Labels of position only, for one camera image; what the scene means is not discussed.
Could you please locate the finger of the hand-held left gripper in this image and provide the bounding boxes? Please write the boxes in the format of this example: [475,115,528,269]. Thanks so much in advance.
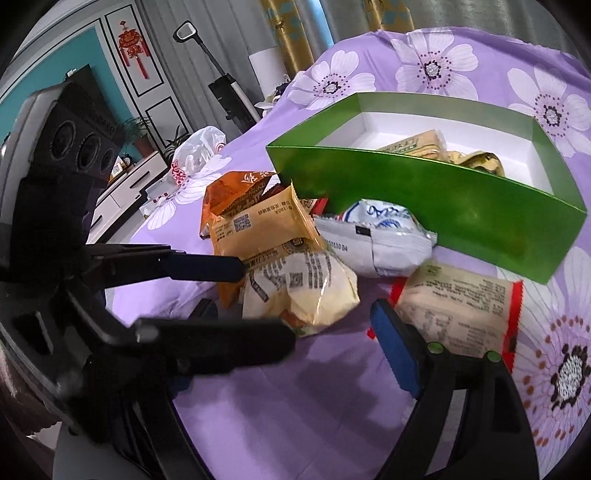
[88,244,246,290]
[131,318,297,376]

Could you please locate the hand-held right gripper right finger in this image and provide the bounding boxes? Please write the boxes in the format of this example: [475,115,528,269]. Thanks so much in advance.
[369,298,542,480]

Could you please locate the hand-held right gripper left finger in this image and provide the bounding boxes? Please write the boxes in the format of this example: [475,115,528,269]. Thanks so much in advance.
[130,299,219,480]

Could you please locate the cream red-edged snack packet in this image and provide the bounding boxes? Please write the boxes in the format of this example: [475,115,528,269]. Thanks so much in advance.
[367,261,525,370]

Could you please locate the tan orange snack packet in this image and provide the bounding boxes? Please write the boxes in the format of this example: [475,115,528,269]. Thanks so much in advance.
[210,182,326,310]

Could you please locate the pale yellow snack packet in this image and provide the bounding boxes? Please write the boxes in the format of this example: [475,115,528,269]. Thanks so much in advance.
[240,249,361,337]

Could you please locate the white blue snack packet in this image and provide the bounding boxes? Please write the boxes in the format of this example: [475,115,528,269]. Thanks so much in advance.
[314,198,438,278]

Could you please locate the green cardboard box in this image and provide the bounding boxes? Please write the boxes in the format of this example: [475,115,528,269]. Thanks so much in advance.
[265,91,587,285]

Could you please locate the KFC cardboard box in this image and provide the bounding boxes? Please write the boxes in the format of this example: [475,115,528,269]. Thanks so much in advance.
[139,191,169,217]

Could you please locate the purple floral bed sheet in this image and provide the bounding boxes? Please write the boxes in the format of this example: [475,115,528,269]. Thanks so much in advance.
[88,25,591,480]

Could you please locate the white television cabinet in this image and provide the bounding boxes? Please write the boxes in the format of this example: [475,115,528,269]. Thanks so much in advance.
[85,150,174,243]

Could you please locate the white plastic bag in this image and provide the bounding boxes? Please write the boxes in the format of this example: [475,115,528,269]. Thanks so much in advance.
[171,126,228,185]

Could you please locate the potted green plant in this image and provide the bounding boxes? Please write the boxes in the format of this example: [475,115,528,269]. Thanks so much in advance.
[164,124,192,155]
[122,115,155,160]

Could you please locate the small red snack packet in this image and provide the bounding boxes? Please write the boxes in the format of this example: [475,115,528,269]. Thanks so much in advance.
[300,196,345,217]

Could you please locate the grey curtain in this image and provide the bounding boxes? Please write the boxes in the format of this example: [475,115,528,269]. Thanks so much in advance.
[139,0,269,139]

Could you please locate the black upright vacuum cleaner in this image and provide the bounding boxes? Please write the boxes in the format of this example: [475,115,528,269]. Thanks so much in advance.
[172,21,259,124]

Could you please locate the black white cloth bundle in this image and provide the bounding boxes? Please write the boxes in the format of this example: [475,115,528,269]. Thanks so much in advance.
[259,80,294,109]

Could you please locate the gold snack packet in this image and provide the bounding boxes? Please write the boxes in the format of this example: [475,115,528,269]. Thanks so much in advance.
[445,150,506,178]

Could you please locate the white tower appliance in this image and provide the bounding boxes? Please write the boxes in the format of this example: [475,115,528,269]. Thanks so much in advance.
[248,46,289,100]

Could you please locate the gold packets inside box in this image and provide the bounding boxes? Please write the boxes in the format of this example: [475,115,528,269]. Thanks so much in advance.
[379,129,448,162]

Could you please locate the gold patterned curtain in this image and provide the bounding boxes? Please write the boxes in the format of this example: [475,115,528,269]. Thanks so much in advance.
[360,0,416,33]
[259,0,338,75]

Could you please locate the red knot wall ornament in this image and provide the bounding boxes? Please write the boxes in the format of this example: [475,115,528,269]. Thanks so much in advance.
[117,19,151,79]

